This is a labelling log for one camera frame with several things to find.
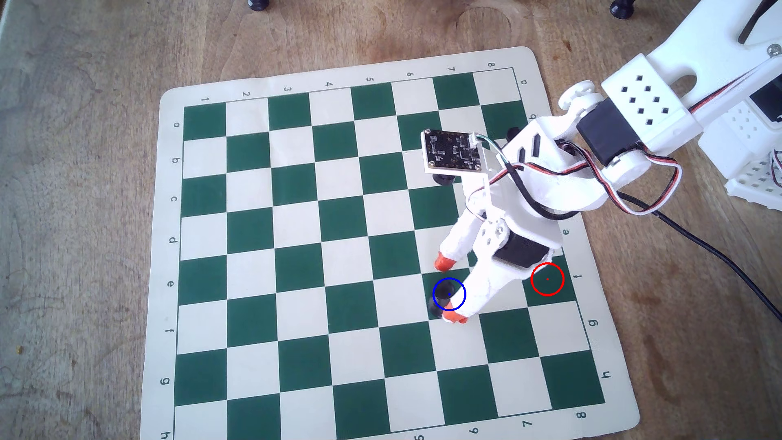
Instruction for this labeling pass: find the green and cream chess mat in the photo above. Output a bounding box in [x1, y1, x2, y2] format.
[139, 46, 641, 440]

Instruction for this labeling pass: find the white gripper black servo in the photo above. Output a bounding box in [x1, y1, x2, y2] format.
[434, 115, 619, 325]

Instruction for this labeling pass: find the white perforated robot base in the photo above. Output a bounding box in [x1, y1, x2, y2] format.
[696, 79, 782, 213]

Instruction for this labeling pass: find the black camera cable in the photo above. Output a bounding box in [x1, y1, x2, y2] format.
[504, 162, 782, 323]

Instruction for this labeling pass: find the black camera circuit board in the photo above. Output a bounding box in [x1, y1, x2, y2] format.
[420, 129, 485, 185]

